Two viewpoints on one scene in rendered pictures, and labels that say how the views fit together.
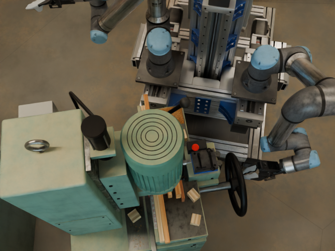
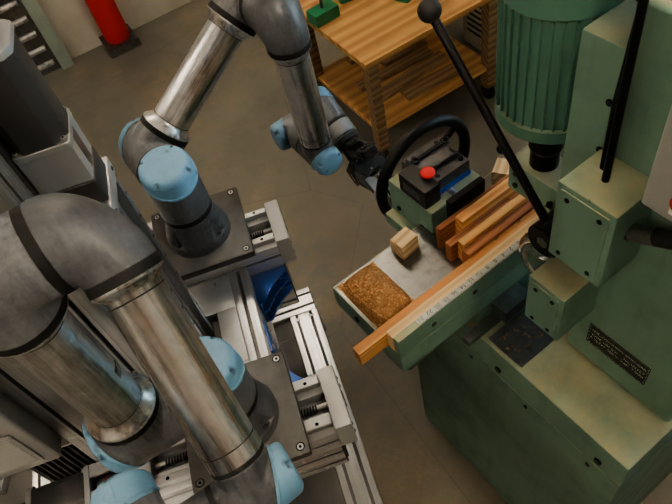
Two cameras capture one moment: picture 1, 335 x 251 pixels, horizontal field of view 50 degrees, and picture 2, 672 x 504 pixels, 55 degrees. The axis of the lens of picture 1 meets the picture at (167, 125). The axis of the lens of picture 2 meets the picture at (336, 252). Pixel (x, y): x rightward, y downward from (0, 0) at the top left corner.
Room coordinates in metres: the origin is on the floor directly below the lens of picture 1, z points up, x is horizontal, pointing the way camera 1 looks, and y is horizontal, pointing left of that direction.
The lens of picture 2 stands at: (0.98, 0.63, 1.93)
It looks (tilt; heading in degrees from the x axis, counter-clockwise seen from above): 52 degrees down; 253
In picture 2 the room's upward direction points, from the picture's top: 16 degrees counter-clockwise
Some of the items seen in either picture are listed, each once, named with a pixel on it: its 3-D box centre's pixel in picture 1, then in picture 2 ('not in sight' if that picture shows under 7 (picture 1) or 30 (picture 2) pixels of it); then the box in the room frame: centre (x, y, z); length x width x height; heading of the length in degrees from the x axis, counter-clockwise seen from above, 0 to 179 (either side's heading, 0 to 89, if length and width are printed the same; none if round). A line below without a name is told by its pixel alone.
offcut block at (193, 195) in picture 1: (193, 195); (502, 171); (0.35, -0.10, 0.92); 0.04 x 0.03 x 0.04; 37
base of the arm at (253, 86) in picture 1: (257, 75); (192, 219); (0.95, -0.46, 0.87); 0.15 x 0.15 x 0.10
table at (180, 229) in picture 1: (181, 169); (464, 228); (0.48, -0.05, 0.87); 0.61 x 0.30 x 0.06; 7
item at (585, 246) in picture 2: not in sight; (598, 221); (0.50, 0.27, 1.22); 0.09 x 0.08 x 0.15; 97
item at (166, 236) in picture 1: (155, 163); (493, 251); (0.49, 0.06, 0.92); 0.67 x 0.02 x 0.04; 7
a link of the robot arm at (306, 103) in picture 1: (285, 124); (301, 88); (0.60, -0.49, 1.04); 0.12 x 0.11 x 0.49; 4
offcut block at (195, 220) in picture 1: (195, 219); not in sight; (0.25, -0.10, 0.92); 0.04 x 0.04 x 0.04; 76
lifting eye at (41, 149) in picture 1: (37, 146); not in sight; (0.34, 0.33, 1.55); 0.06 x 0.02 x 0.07; 97
